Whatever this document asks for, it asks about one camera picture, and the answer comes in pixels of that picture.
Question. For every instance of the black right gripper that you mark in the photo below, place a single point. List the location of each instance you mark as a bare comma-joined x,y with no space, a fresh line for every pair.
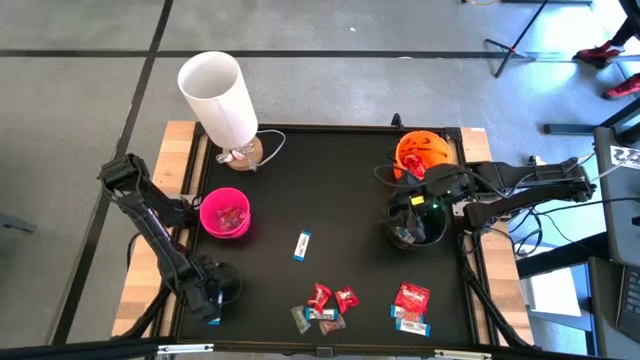
430,187

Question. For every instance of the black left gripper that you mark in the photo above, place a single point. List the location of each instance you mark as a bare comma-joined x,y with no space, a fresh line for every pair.
202,290

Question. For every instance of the white blue Hershey's bar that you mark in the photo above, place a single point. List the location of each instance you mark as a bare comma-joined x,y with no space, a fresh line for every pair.
302,245
412,328
400,234
394,312
220,300
321,314

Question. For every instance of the black pumpkin bucket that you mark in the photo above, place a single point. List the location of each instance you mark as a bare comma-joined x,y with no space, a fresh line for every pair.
440,230

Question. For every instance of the large red Skittles packet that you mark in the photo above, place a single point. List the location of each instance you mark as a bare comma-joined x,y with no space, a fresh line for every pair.
412,297

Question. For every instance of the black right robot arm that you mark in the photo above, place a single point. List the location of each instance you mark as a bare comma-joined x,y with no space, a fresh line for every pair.
525,175

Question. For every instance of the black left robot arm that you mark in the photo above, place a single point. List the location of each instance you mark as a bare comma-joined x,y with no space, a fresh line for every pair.
160,245

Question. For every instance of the clear red candy bag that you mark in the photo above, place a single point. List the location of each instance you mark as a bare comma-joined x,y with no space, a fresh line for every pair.
411,317

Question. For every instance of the pink pumpkin bucket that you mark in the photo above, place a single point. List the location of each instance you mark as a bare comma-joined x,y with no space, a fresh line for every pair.
225,212

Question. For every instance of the orange pumpkin bucket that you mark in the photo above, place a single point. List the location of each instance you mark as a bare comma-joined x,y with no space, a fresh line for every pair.
430,145

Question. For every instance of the black clamp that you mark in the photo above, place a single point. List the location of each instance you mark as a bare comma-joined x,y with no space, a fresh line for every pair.
397,121

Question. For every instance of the clear Sour Patch bag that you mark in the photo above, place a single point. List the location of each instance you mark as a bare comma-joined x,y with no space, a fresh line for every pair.
332,326

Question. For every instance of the clear plastic wrap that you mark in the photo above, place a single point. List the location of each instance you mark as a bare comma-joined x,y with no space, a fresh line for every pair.
232,156

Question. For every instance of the black desk leg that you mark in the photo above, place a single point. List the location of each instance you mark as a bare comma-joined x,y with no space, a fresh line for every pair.
565,129
560,256

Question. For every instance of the white shade table lamp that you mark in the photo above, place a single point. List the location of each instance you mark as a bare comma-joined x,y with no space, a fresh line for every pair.
220,100

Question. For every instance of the grey furniture foot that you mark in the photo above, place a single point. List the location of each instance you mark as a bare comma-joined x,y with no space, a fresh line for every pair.
17,223

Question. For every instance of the black tripod stand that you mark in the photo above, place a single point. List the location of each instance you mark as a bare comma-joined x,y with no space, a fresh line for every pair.
509,50

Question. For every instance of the grey office desk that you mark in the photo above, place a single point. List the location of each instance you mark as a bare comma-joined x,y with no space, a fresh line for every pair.
602,310
615,210

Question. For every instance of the printed marker paper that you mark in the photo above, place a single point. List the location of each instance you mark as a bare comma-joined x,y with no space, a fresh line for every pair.
625,157

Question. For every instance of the computer keyboard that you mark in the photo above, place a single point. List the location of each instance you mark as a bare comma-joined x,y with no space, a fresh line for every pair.
630,300

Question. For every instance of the person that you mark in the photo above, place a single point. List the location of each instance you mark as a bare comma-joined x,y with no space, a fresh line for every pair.
597,54

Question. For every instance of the white frame bracket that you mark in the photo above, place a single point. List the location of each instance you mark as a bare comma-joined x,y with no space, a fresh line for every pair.
458,209

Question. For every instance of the silver frame bracket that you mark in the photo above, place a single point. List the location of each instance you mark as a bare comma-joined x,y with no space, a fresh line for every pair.
185,348
462,354

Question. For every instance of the black aluminium table frame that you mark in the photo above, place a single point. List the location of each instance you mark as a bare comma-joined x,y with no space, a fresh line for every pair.
75,352

